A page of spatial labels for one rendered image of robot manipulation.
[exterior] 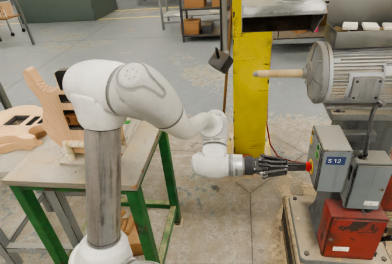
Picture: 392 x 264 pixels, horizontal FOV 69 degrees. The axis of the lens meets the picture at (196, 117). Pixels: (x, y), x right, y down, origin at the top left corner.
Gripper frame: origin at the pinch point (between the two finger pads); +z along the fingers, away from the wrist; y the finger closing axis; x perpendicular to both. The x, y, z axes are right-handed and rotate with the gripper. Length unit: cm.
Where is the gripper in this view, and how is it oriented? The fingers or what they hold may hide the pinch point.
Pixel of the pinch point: (296, 166)
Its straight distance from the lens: 119.0
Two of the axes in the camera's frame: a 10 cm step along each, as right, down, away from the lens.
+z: 9.9, 0.0, -1.5
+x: -0.8, -8.5, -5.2
